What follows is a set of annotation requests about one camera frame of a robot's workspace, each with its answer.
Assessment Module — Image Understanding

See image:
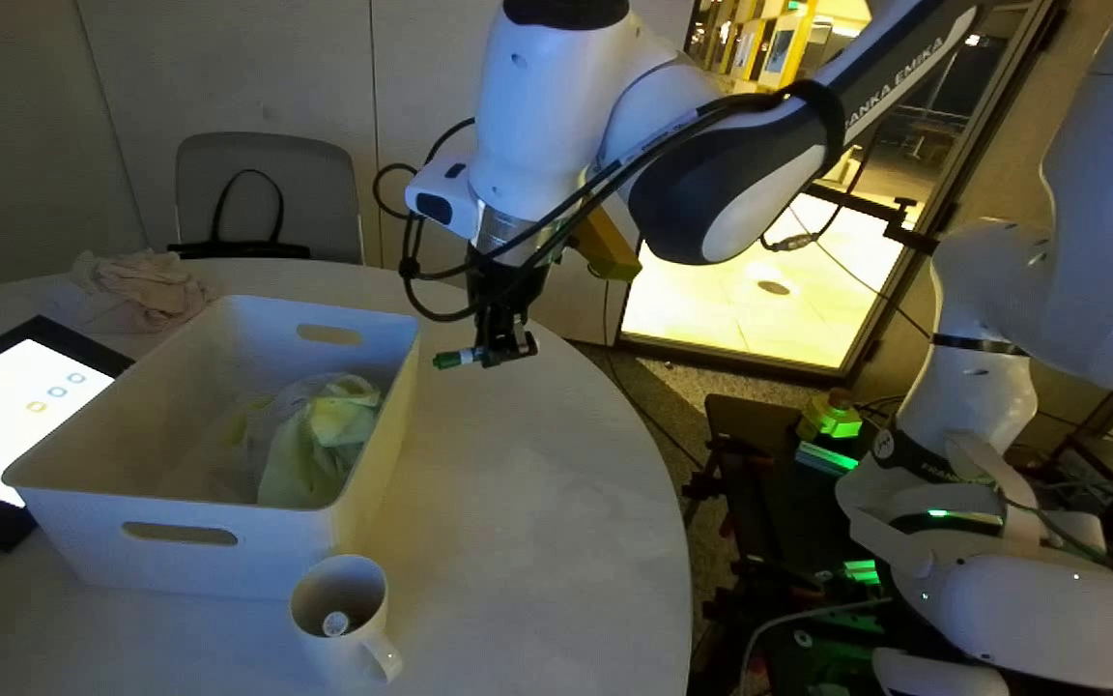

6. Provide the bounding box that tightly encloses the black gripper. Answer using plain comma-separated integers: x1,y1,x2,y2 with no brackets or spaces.
463,246,548,370

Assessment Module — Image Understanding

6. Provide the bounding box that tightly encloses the white ceramic mug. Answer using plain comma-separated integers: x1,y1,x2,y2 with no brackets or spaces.
284,552,405,688

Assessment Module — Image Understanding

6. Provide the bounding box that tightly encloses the black tablet with lit screen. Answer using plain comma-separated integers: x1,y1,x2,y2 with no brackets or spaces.
0,313,137,552

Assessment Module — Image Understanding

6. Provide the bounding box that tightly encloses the grey office chair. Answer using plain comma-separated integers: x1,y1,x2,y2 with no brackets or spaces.
170,126,368,265

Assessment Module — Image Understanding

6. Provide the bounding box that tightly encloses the green capped marker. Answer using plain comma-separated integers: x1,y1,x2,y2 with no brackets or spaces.
427,343,510,375

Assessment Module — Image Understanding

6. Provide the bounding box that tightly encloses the light green cloth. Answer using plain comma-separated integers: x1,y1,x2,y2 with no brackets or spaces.
253,370,386,510

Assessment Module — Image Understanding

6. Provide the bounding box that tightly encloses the white plastic storage box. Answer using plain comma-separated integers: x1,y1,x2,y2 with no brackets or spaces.
0,289,423,604

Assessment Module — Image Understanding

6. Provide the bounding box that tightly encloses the pink crumpled cloth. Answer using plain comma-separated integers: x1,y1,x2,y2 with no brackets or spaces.
70,246,215,325

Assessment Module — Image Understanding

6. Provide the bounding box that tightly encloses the black bag handle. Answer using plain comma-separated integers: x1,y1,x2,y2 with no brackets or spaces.
166,167,311,264

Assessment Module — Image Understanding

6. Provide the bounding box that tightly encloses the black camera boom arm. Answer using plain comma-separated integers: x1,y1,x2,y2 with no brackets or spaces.
803,179,948,260

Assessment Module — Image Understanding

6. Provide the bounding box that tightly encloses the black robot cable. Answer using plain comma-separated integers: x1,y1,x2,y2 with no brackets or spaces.
368,76,869,325

